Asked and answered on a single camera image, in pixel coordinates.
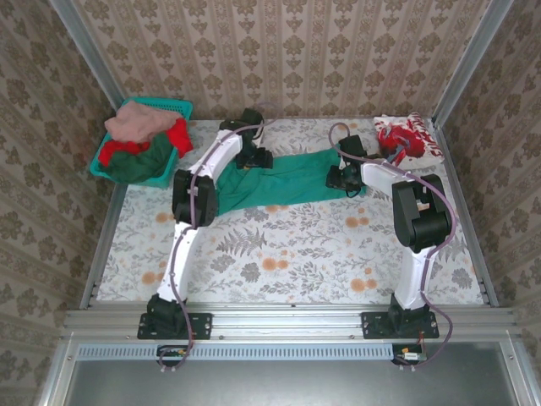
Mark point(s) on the green printed t-shirt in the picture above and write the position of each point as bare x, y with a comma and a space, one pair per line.
296, 177

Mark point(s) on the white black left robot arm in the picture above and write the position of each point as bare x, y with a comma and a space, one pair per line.
179, 262

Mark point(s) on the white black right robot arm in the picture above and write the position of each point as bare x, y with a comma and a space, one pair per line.
412, 279

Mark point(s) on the pile of clothes in basket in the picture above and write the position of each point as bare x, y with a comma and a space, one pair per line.
179, 137

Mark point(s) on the floral patterned tablecloth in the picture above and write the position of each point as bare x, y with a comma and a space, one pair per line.
317, 254

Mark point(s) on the white red printed t-shirt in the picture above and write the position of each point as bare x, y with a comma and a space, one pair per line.
422, 144

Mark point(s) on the teal plastic basket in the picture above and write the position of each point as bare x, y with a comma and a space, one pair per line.
179, 111

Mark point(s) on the dark green crumpled t-shirt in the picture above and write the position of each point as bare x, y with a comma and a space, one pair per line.
143, 165

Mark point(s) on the pink crumpled t-shirt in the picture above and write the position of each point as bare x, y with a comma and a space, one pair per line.
139, 124

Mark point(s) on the small electronics board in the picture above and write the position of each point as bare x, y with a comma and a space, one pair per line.
412, 356
173, 353

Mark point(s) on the grey metal panel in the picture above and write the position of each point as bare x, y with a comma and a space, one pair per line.
274, 385

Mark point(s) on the aluminium side rail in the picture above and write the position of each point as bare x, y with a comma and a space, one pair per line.
101, 254
458, 190

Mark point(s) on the aluminium frame beam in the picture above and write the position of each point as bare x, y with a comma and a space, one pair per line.
287, 321

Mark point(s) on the aluminium frame post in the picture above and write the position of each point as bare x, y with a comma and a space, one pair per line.
86, 46
471, 59

